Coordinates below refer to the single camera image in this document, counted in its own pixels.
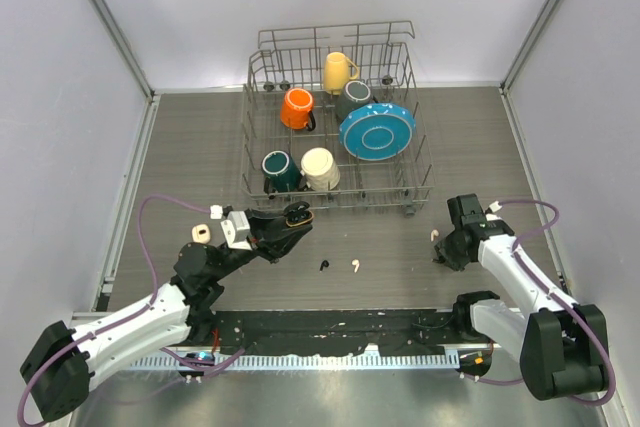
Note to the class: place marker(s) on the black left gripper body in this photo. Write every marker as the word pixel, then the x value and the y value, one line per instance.
pixel 264 248

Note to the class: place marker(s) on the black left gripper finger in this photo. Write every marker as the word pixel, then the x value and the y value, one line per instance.
pixel 272 220
pixel 289 237

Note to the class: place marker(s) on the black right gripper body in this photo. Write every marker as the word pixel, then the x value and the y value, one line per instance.
pixel 449 249

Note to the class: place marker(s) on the black earbud charging case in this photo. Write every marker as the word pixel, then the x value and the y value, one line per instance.
pixel 298 214

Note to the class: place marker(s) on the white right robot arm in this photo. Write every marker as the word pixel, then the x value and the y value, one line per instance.
pixel 561 345

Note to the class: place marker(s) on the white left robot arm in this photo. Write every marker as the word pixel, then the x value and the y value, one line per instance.
pixel 66 364

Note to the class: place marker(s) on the white earbud charging case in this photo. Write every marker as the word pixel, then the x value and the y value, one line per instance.
pixel 201 234

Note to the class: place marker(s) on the dark green mug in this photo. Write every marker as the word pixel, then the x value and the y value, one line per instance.
pixel 281 173

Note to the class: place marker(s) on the cream white mug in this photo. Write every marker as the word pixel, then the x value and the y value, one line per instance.
pixel 320 169

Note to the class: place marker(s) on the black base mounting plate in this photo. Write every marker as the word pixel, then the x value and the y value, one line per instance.
pixel 333 333

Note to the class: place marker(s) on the orange mug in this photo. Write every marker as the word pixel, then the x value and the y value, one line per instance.
pixel 297 110

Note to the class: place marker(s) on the blue dotted plate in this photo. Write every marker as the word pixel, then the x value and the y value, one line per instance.
pixel 377 132

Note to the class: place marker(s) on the grey mug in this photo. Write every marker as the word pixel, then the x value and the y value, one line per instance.
pixel 354 95

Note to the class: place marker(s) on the yellow mug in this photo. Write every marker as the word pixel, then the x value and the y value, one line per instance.
pixel 338 71

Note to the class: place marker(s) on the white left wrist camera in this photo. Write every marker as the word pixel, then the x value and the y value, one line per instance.
pixel 235 226

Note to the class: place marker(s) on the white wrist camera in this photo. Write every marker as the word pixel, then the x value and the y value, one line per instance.
pixel 491 212
pixel 235 226

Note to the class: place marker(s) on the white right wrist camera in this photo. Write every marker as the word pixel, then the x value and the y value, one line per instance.
pixel 491 212

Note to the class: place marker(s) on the white slotted cable duct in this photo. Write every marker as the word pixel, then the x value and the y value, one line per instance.
pixel 368 360

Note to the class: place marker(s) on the grey wire dish rack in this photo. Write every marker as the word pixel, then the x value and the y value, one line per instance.
pixel 295 57

